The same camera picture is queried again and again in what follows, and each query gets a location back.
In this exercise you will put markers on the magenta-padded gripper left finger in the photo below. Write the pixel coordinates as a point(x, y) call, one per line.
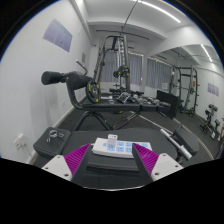
point(58, 166)

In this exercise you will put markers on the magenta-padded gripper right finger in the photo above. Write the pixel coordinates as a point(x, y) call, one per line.
point(163, 166)

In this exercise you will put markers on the small black bench pad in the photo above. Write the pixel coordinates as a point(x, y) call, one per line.
point(188, 140)
point(43, 146)

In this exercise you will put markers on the silver barbell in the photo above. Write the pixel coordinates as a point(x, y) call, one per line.
point(175, 143)

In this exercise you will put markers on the metal spring barbell collar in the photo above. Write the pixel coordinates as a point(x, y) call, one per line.
point(53, 134)

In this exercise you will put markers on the large black padded bench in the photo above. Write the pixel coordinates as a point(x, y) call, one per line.
point(83, 136)

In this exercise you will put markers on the white power strip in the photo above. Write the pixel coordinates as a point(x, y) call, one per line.
point(125, 149)

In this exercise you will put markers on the black box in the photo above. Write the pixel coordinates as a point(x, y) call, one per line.
point(168, 100)

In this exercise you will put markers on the group of dumbbells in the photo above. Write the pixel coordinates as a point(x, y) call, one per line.
point(143, 100)

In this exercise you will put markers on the black exercise machine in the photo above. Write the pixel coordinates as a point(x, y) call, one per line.
point(211, 108)

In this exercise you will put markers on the black bench with roller pads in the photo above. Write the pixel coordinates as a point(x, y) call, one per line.
point(110, 106)

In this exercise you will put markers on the black yellow weight plate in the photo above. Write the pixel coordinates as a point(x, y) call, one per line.
point(121, 71)
point(90, 93)

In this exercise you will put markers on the white paper sign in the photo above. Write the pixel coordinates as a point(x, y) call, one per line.
point(165, 86)

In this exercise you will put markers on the black squat rack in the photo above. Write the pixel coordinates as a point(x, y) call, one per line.
point(196, 90)

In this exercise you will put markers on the grey window curtain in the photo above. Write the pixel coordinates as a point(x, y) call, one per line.
point(136, 70)
point(158, 73)

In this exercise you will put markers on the grey power rack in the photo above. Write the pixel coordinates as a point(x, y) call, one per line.
point(127, 60)

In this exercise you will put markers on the short ceiling light strip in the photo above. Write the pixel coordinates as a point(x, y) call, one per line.
point(206, 52)

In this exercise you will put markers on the long ceiling light strip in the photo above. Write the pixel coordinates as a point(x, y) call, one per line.
point(160, 10)

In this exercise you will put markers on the white wall socket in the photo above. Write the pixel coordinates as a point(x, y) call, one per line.
point(19, 141)

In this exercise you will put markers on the small purple wall poster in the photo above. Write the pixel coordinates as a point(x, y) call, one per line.
point(213, 89)

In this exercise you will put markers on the small brown wall panel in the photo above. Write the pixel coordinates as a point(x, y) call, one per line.
point(83, 58)

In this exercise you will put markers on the large purple wall poster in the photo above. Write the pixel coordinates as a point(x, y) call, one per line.
point(58, 35)

